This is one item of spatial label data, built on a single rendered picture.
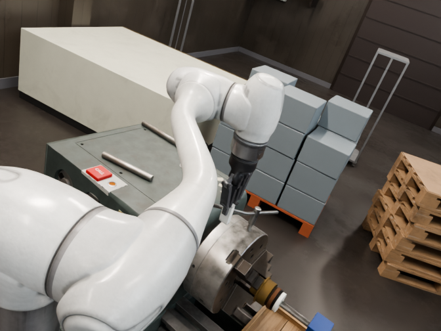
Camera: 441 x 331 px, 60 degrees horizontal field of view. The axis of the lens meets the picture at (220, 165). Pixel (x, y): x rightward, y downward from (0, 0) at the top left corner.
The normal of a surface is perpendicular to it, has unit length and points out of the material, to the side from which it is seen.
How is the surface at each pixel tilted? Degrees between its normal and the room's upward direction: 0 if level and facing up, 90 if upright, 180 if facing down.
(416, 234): 90
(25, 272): 88
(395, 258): 90
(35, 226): 39
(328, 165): 90
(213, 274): 68
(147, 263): 22
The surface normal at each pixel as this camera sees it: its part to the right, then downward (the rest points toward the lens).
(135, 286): 0.58, -0.34
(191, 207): 0.59, -0.68
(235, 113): -0.40, 0.37
